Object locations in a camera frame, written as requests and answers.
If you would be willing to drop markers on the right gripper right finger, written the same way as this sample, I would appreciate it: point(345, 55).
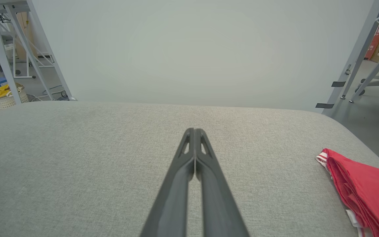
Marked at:
point(219, 204)

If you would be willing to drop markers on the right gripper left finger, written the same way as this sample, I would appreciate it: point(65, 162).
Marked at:
point(173, 197)

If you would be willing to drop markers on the red basketball jersey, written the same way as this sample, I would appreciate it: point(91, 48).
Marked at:
point(367, 187)

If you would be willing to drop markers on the yellow garment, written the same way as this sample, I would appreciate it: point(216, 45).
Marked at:
point(2, 91)

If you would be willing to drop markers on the grey fabric sofa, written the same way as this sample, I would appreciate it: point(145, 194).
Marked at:
point(77, 164)

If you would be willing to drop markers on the white woven laundry basket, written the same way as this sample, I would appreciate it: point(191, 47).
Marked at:
point(5, 103)

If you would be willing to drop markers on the tall tan cardboard panel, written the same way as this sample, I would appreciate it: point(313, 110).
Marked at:
point(23, 33)

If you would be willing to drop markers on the red printed box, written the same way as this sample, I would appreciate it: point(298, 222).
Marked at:
point(375, 41)

